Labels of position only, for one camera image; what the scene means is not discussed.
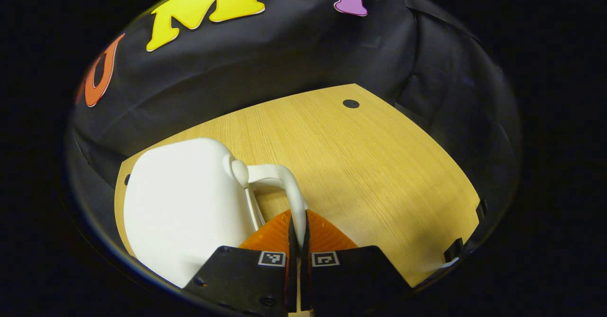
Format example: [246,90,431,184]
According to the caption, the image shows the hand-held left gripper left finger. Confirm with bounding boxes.
[184,208,299,317]

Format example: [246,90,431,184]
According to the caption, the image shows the white suitcase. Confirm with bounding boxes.
[123,138,310,289]

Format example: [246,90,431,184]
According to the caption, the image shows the black backdrop cloth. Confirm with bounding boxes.
[66,0,522,280]

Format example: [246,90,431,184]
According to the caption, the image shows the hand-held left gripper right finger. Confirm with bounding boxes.
[300,209,412,315]

